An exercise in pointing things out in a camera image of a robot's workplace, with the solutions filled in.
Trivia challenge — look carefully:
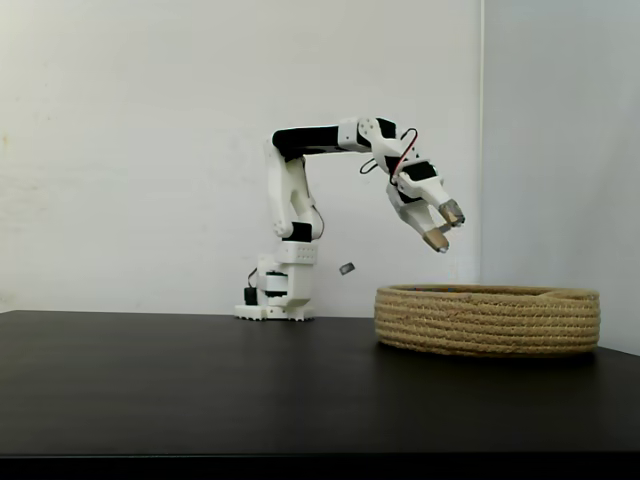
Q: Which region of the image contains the red black white servo cable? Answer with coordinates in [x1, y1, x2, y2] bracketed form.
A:
[358, 127, 419, 177]

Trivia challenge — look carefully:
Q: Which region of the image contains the woven rope basket tray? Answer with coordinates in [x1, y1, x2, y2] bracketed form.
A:
[374, 283, 601, 358]

